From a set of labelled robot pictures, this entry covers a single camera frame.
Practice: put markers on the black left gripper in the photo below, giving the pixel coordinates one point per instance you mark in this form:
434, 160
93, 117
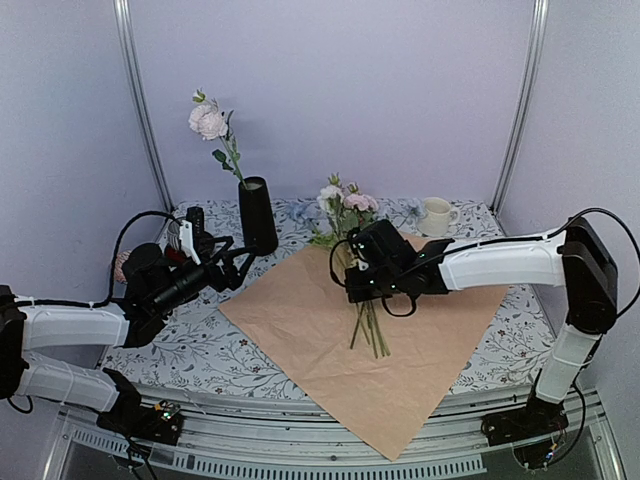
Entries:
220, 281

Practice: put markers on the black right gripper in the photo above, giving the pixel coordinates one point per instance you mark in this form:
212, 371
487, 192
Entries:
357, 293

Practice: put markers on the left aluminium post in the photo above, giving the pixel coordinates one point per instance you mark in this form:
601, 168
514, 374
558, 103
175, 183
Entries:
133, 73

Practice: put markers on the black tall vase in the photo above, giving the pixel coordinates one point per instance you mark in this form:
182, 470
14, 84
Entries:
257, 218

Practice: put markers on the white rose stem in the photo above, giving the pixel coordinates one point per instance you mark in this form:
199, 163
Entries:
207, 120

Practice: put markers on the peach wrapping paper sheet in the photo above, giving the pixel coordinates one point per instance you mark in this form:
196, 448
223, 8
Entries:
304, 323

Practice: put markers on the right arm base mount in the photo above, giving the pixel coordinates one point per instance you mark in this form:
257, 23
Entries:
536, 418

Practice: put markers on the green paper flower bouquet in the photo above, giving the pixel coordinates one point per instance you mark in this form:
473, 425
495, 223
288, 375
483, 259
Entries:
338, 209

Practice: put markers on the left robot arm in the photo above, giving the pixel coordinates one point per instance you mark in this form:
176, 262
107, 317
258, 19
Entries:
27, 325

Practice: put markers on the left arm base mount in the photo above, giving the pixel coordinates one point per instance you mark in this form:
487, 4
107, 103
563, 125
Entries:
161, 423

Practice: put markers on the aluminium frame rail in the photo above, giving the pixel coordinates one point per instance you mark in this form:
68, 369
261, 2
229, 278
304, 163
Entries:
227, 437

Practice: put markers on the cream ceramic mug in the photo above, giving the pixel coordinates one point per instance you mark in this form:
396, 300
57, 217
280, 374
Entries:
439, 216

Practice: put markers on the black white striped cup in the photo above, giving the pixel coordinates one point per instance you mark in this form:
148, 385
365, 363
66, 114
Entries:
173, 235

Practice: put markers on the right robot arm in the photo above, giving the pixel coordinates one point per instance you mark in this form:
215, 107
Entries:
571, 259

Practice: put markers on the floral patterned table mat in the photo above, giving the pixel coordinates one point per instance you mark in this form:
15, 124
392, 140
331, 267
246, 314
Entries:
201, 351

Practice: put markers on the right aluminium post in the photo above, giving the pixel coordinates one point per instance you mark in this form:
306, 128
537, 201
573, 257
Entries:
532, 62

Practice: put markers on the red patterned bowl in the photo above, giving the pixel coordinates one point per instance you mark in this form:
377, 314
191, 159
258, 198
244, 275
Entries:
118, 274

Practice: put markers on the aluminium post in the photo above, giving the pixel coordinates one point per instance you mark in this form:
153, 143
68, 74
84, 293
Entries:
532, 62
133, 73

